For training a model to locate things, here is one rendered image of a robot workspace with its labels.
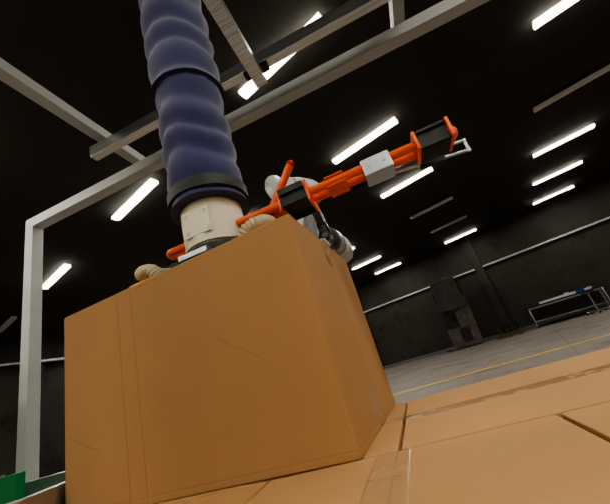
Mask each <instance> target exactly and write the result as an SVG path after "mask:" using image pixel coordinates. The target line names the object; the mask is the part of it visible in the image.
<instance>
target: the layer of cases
mask: <svg viewBox="0 0 610 504"><path fill-rule="evenodd" d="M155 504H610V347H609V348H606V349H602V350H598V351H594V352H591V353H587V354H583V355H579V356H576V357H572V358H568V359H564V360H561V361H557V362H553V363H549V364H546V365H542V366H538V367H534V368H531V369H527V370H523V371H519V372H515V373H512V374H508V375H504V376H500V377H497V378H493V379H489V380H485V381H482V382H478V383H474V384H470V385H467V386H463V387H459V388H455V389H452V390H448V391H444V392H440V393H437V394H433V395H429V396H425V397H421V398H418V399H414V400H410V401H408V406H407V403H406V402H403V403H399V404H396V405H395V406H394V408H393V409H392V411H391V412H390V414H389V416H388V417H387V419H386V420H385V422H384V424H383V425H382V427H381V428H380V430H379V432H378V433H377V435H376V436H375V438H374V440H373V441H372V443H371V444H370V446H369V448H368V449H367V451H366V452H365V454H364V456H363V457H362V459H361V460H357V461H353V462H348V463H343V464H339V465H334V466H329V467H325V468H320V469H315V470H311V471H306V472H301V473H296V474H292V475H287V476H282V477H278V478H273V479H268V480H264V481H259V482H254V483H249V484H245V485H240V486H235V487H231V488H226V489H221V490H216V491H212V492H207V493H202V494H198V495H193V496H188V497H184V498H179V499H174V500H170V501H165V502H160V503H155Z"/></svg>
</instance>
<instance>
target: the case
mask: <svg viewBox="0 0 610 504"><path fill-rule="evenodd" d="M64 358H65V494H66V504H155V503H160V502H165V501H170V500H174V499H179V498H184V497H188V496H193V495H198V494H202V493H207V492H212V491H216V490H221V489H226V488H231V487H235V486H240V485H245V484H249V483H254V482H259V481H264V480H268V479H273V478H278V477H282V476H287V475H292V474H296V473H301V472H306V471H311V470H315V469H320V468H325V467H329V466H334V465H339V464H343V463H348V462H353V461H357V460H361V459H362V457H363V456H364V454H365V452H366V451H367V449H368V448H369V446H370V444H371V443H372V441H373V440H374V438H375V436H376V435H377V433H378V432H379V430H380V428H381V427H382V425H383V424H384V422H385V420H386V419H387V417H388V416H389V414H390V412H391V411H392V409H393V408H394V406H395V405H396V403H395V400H394V397H393V394H392V391H391V389H390V386H389V383H388V380H387V377H386V374H385V371H384V369H383V366H382V363H381V360H380V357H379V354H378V352H377V349H376V346H375V343H374V340H373V337H372V334H371V332H370V329H369V326H368V323H367V320H366V317H365V314H364V312H363V309H362V306H361V303H360V300H359V297H358V294H357V292H356V289H355V286H354V283H353V280H352V277H351V275H350V272H349V269H348V266H347V263H346V261H345V260H344V259H343V258H342V257H341V256H339V255H338V254H337V253H336V252H335V251H333V250H332V249H331V248H330V247H328V246H327V245H326V244H325V243H324V242H322V241H321V240H320V239H319V238H317V237H316V236H315V235H314V234H313V233H311V232H310V231H309V230H308V229H306V228H305V227H304V226H303V225H302V224H300V223H299V222H298V221H297V220H295V219H294V218H293V217H292V216H291V215H289V214H286V215H284V216H281V217H279V218H277V219H275V220H273V221H271V222H269V223H266V224H264V225H262V226H260V227H258V228H256V229H254V230H252V231H249V232H247V233H245V234H243V235H241V236H239V237H237V238H235V239H232V240H230V241H228V242H226V243H224V244H222V245H220V246H217V247H215V248H213V249H211V250H209V251H207V252H205V253H203V254H200V255H198V256H196V257H194V258H192V259H190V260H188V261H186V262H183V263H181V264H179V265H177V266H175V267H173V268H171V269H168V270H166V271H164V272H162V273H160V274H158V275H156V276H154V277H151V278H149V279H147V280H145V281H143V282H141V283H139V284H136V285H134V286H132V287H130V288H128V289H126V290H124V291H122V292H119V293H117V294H115V295H113V296H111V297H109V298H107V299H105V300H102V301H100V302H98V303H96V304H94V305H92V306H90V307H87V308H85V309H83V310H81V311H79V312H77V313H75V314H73V315H70V316H68V317H66V318H65V319H64Z"/></svg>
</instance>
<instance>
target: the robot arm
mask: <svg viewBox="0 0 610 504"><path fill-rule="evenodd" d="M280 177H281V176H280ZM280 177H279V176H277V175H271V176H269V177H267V179H266V180H265V190H266V192H267V194H268V195H269V197H270V198H271V199H272V197H273V195H274V192H275V190H276V187H277V185H278V182H279V180H280ZM302 179H305V180H306V182H307V183H308V185H309V186H310V187H311V186H313V185H316V184H318V182H316V181H314V180H312V179H308V178H302V177H289V179H288V182H287V184H286V186H288V185H290V184H292V183H295V182H297V181H299V180H301V181H302ZM297 221H298V222H299V223H300V224H302V225H303V226H304V227H305V228H306V229H308V230H309V231H310V232H311V233H313V234H314V235H315V236H316V237H317V238H319V239H320V240H321V241H322V242H324V243H325V244H326V245H327V246H328V247H330V248H331V249H332V250H333V251H335V252H336V253H337V254H338V255H339V256H341V257H342V258H343V259H344V260H345V261H346V263H348V262H349V261H350V260H351V258H352V255H353V249H352V246H351V244H350V242H349V241H348V239H347V238H345V237H344V236H343V235H342V234H341V233H340V232H339V231H337V230H335V229H333V228H330V227H328V225H327V223H326V219H325V218H324V216H323V214H322V212H321V210H320V211H318V212H316V213H313V214H311V215H309V216H306V217H304V218H301V219H299V220H297ZM320 226H321V227H320ZM319 227H320V228H319Z"/></svg>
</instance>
